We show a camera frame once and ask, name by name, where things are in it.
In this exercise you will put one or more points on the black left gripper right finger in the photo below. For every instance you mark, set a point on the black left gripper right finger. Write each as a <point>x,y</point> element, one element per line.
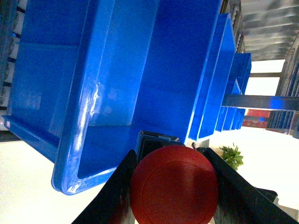
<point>239,201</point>

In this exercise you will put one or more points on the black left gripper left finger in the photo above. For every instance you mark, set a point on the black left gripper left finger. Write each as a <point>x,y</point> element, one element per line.
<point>112,203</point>

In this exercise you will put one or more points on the red mushroom push button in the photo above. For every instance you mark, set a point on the red mushroom push button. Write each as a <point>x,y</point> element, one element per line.
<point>172,183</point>

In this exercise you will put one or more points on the blue bin with buttons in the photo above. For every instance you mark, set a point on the blue bin with buttons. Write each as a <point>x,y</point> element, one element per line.
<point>91,74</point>

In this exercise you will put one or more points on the green plant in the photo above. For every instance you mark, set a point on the green plant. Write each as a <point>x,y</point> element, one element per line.
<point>232,156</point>

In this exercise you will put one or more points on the blue bin far right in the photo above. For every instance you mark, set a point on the blue bin far right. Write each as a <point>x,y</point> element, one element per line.
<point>231,118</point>

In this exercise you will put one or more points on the blue empty middle bin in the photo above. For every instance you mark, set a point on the blue empty middle bin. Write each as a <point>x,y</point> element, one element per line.
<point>215,79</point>

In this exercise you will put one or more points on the metal roller rack frame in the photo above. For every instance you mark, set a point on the metal roller rack frame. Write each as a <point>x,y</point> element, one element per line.
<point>269,30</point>

